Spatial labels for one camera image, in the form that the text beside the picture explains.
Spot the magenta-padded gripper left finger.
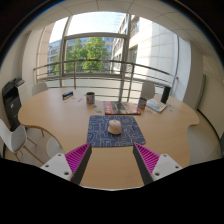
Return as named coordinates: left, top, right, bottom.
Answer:
left=40, top=142, right=94, bottom=186

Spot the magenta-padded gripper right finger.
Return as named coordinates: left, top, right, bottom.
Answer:
left=131, top=142, right=183, bottom=187

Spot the pale pink computer mouse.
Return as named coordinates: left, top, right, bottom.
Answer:
left=107, top=119, right=122, bottom=136

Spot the blue patterned mouse pad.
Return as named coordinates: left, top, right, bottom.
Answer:
left=86, top=114, right=147, bottom=148

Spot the white chair with wooden legs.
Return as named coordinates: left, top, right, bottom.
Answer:
left=0, top=118, right=44, bottom=164

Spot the colourful printed brochure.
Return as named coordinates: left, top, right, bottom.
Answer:
left=146, top=98, right=168, bottom=113

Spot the white mug with blue print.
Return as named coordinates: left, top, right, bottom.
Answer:
left=137, top=96, right=148, bottom=110

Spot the black upright speaker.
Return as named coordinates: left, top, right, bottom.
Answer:
left=160, top=85, right=172, bottom=104

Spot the red and black magazine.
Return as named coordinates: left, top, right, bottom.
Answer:
left=103, top=100, right=142, bottom=116

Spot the white mug with red print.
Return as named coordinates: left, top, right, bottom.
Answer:
left=85, top=91, right=96, bottom=105

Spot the black and white printer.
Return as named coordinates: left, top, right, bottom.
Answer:
left=1, top=77, right=28, bottom=132

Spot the metal railing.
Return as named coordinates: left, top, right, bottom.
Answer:
left=32, top=59, right=178, bottom=103

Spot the green tree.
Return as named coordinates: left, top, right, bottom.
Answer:
left=54, top=37, right=110, bottom=73

